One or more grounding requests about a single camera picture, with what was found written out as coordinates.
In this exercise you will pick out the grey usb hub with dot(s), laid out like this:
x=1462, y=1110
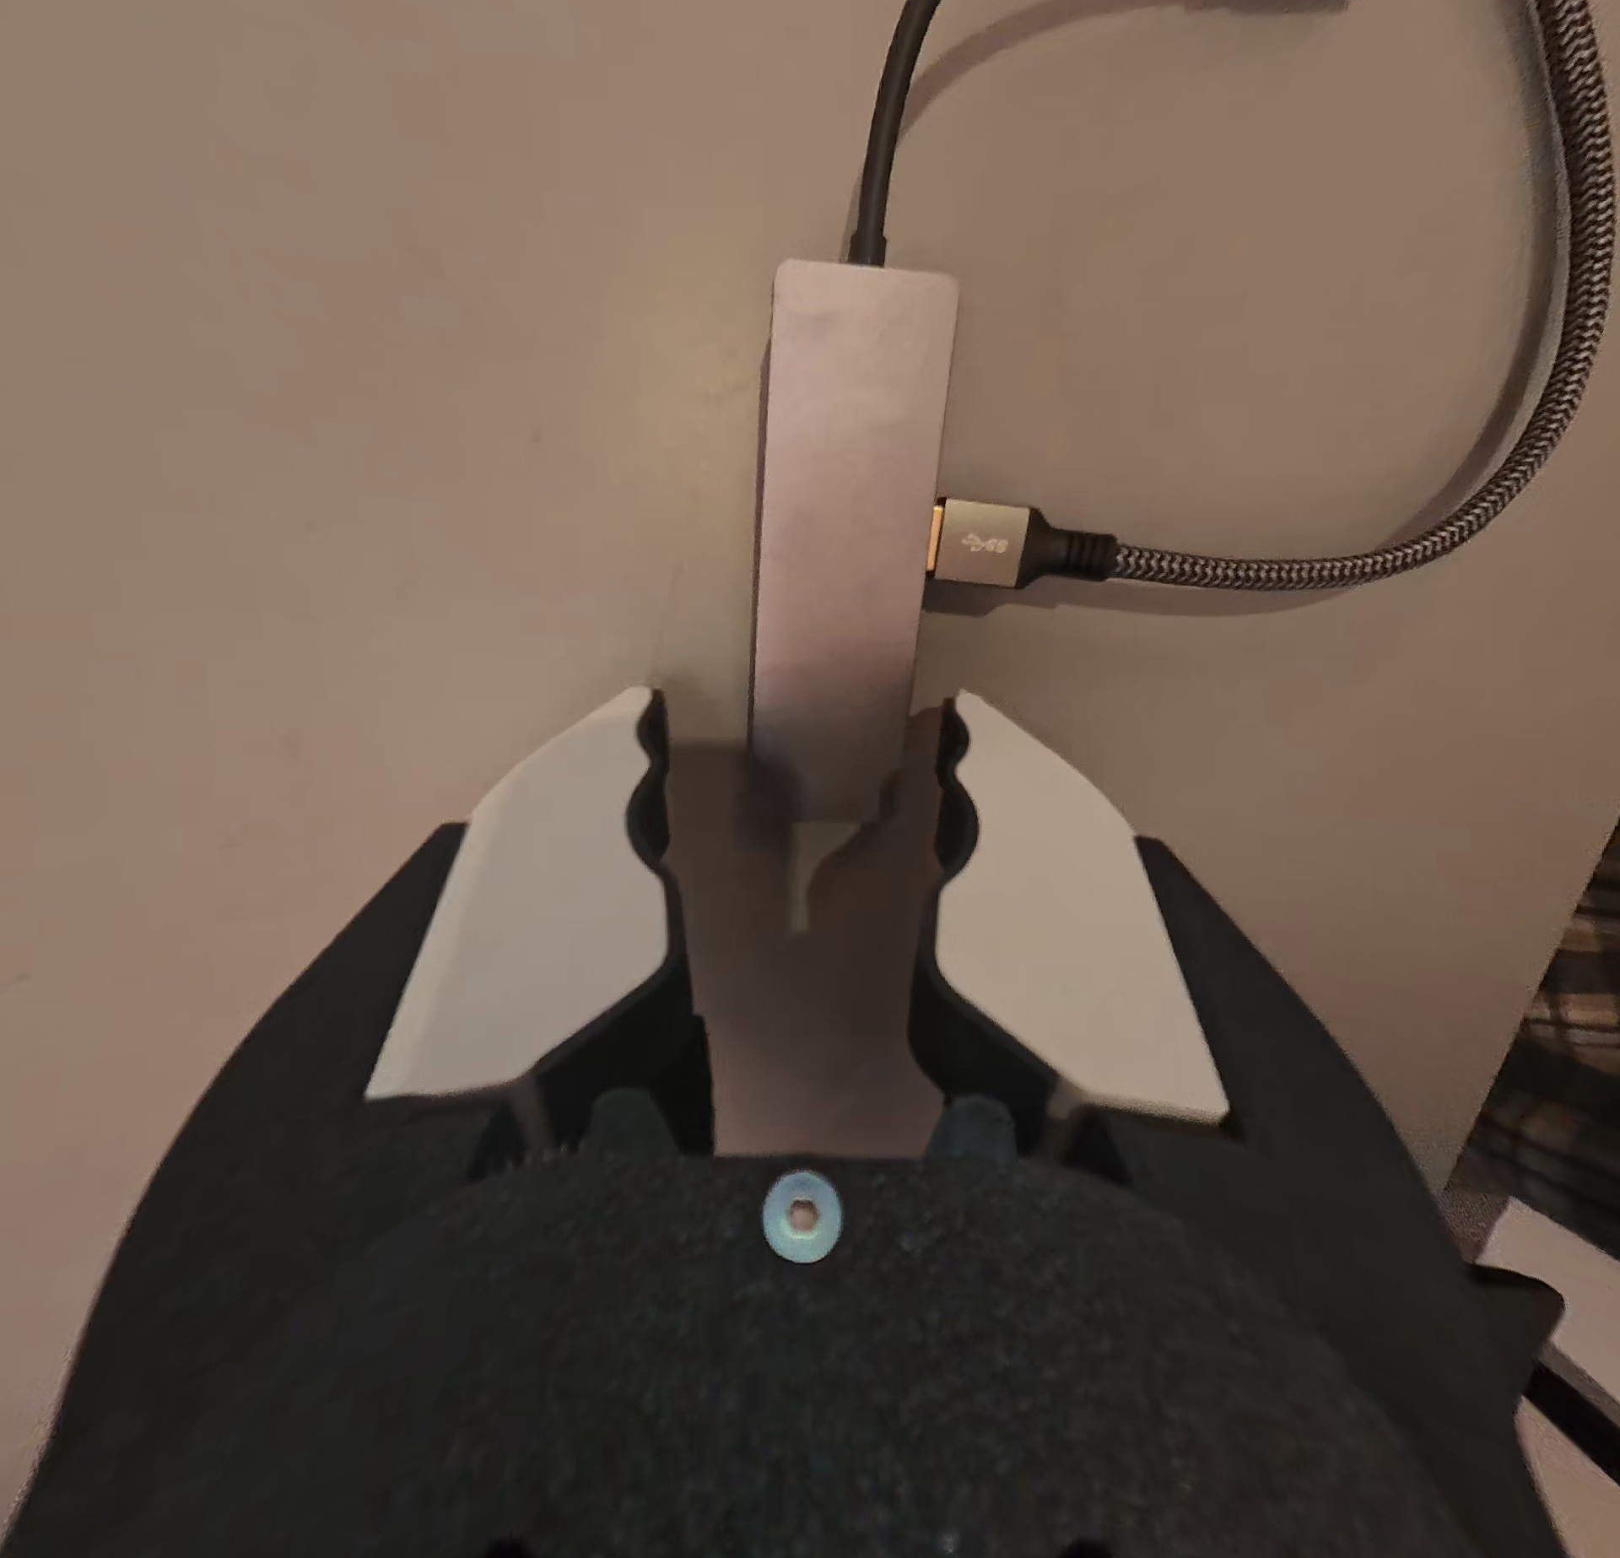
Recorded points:
x=849, y=469

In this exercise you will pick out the operator arm in plaid sleeve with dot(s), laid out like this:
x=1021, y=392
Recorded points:
x=1583, y=1014

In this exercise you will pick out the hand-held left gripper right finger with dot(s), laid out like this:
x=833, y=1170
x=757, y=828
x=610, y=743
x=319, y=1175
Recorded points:
x=1077, y=951

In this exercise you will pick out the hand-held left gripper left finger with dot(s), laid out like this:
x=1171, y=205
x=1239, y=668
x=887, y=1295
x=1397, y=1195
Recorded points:
x=532, y=938

